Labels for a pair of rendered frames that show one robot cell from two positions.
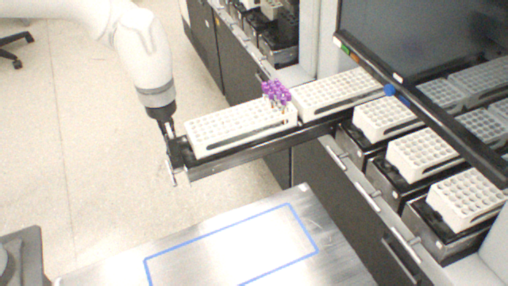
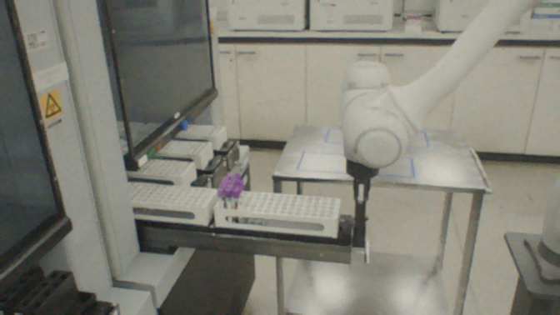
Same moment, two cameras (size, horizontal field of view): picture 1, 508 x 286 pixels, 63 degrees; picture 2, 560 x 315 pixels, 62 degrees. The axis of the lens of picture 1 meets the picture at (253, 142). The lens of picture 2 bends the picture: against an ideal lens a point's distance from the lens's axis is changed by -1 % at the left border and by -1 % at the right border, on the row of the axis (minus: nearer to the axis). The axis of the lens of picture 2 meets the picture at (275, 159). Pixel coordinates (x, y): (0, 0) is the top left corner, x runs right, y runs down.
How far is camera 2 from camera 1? 1.80 m
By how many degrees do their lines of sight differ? 106
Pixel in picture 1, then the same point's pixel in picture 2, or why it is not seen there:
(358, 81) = (142, 191)
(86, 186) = not seen: outside the picture
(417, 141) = (183, 151)
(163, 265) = (401, 172)
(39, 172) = not seen: outside the picture
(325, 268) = (307, 147)
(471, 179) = (193, 133)
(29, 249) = (532, 272)
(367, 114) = (182, 170)
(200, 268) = not seen: hidden behind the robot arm
